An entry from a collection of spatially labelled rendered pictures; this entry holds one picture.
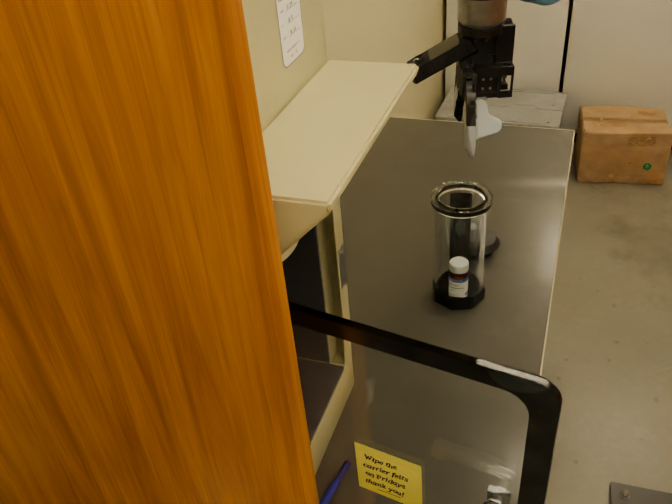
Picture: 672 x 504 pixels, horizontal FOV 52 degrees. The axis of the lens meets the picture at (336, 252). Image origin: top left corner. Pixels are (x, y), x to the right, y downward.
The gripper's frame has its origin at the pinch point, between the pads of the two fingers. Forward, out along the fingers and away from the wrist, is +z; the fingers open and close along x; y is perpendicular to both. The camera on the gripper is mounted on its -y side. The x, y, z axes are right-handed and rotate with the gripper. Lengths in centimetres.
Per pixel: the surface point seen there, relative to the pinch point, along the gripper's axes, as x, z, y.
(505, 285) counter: -2.7, 31.9, 9.7
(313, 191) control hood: -57, -26, -23
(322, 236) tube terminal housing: -25.7, 1.0, -24.2
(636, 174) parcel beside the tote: 181, 122, 120
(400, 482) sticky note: -64, 6, -16
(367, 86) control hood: -34.5, -25.4, -17.1
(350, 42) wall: 113, 23, -17
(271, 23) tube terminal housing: -38, -34, -27
